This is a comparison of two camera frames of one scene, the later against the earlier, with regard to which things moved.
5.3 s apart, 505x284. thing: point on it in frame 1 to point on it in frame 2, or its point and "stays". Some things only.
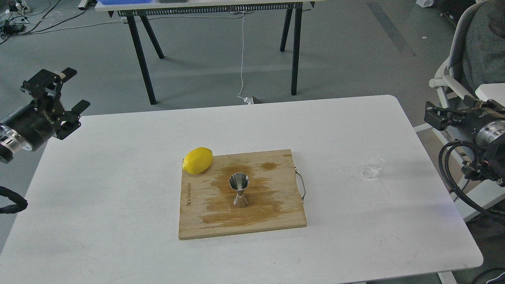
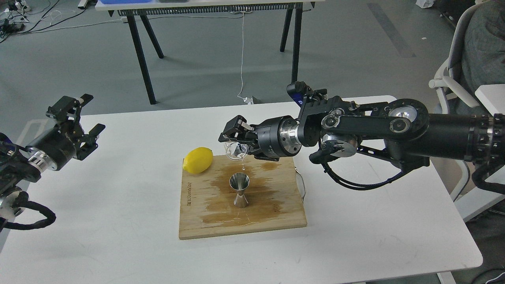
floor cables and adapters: x=15 y=21 stays
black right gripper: x=484 y=122 to x=281 y=137
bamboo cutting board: x=207 y=208 stays
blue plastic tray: x=112 y=2 stays
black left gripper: x=45 y=117 to x=55 y=148
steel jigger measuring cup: x=239 y=181 stays
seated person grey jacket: x=484 y=51 stays
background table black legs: x=296 y=11 stays
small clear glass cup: x=373 y=164 to x=236 y=151
